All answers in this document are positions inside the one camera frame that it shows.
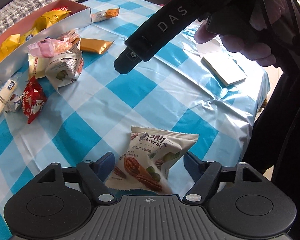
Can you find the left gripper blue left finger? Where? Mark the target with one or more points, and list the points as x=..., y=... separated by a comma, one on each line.
x=96, y=171

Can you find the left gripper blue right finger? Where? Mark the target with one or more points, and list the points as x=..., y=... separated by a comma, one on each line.
x=198, y=168

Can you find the dark red candy packet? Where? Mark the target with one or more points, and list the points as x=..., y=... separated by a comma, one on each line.
x=33, y=99

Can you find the white nut kernels packet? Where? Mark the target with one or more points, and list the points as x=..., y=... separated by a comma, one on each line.
x=65, y=68

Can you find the small blue white candy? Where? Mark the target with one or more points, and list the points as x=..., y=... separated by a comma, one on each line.
x=14, y=104

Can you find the gold snack bar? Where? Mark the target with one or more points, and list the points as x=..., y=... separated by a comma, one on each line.
x=95, y=45

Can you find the white cream roll packet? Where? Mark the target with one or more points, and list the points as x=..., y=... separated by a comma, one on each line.
x=6, y=92

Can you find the pink rice cracker pack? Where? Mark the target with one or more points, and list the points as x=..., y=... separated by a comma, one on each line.
x=48, y=48

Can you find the orange white snack packet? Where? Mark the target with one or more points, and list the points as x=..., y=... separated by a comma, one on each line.
x=104, y=15

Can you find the brown beef biscuit pack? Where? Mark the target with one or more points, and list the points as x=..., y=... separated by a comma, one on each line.
x=69, y=36

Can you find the yellow blue label snack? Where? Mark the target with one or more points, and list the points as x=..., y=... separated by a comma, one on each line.
x=28, y=35

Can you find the yellow pillow snack pack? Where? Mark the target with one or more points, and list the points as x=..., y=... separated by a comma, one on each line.
x=9, y=45

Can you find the large yellow snack pack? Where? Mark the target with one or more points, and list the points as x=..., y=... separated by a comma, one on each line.
x=49, y=18

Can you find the cream white cake packet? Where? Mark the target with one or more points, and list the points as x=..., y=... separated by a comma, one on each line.
x=37, y=66

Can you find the person right hand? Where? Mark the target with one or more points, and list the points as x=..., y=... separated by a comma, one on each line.
x=278, y=13

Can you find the white box lid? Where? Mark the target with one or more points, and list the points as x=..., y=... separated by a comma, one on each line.
x=225, y=68

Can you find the blue checkered tablecloth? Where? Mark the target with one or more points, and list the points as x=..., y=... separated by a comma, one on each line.
x=173, y=91

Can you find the silver pink open box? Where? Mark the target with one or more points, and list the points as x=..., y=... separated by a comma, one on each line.
x=80, y=17

